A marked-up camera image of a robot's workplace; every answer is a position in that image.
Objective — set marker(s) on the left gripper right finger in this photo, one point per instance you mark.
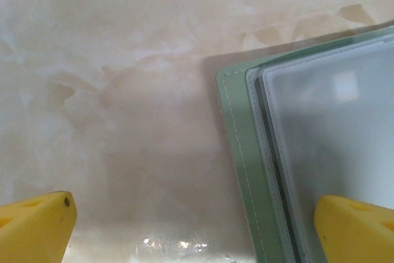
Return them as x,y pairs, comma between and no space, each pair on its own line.
354,235

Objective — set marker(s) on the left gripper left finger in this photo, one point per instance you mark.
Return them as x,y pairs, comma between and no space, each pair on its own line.
34,229

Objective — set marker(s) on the green card holder wallet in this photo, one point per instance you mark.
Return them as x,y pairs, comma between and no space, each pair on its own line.
240,152

